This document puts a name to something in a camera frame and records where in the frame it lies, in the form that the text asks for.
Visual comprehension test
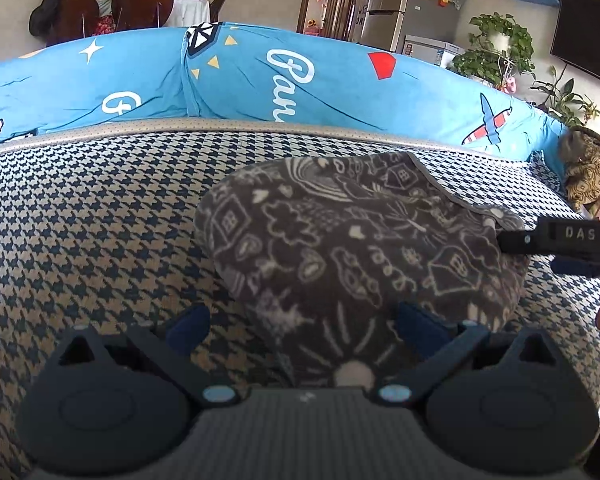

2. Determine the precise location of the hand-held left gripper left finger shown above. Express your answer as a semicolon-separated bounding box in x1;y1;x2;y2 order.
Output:
56;302;247;407

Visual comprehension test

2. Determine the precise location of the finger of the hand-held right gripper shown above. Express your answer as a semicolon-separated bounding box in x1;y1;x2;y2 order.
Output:
549;254;600;280
496;229;542;258

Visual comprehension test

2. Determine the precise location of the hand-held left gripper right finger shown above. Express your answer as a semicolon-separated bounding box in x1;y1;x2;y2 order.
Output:
376;301;557;407

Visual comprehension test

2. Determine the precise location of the grey patterned fleece jacket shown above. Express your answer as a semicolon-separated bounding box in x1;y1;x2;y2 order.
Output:
194;152;529;392

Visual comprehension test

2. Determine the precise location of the brown patterned cushion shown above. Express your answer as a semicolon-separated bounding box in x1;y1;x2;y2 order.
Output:
559;126;600;219

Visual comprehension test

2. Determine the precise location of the small leafy potted plant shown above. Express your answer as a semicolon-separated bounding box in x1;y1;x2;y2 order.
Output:
531;64;600;127

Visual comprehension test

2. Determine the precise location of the houndstooth sofa mat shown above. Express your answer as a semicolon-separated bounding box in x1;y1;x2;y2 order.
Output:
0;129;600;480

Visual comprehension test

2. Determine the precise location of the large leafy potted plant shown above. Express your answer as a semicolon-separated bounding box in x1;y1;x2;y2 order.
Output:
449;12;537;92

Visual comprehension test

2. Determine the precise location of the black television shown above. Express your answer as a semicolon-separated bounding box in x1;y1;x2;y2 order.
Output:
549;0;600;82

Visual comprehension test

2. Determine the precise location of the white chest freezer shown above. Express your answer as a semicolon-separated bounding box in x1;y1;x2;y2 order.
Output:
401;34;467;69

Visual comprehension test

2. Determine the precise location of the blue printed sofa cover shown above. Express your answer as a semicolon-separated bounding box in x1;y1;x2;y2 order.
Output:
0;22;572;162

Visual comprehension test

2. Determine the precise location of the silver refrigerator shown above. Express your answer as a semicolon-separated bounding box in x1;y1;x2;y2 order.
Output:
354;0;464;54

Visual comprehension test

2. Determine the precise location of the white tablecloth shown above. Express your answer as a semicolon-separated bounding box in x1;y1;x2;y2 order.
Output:
166;0;212;29

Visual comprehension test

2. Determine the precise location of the wooden door frame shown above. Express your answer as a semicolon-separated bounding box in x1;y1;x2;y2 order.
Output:
296;0;372;42

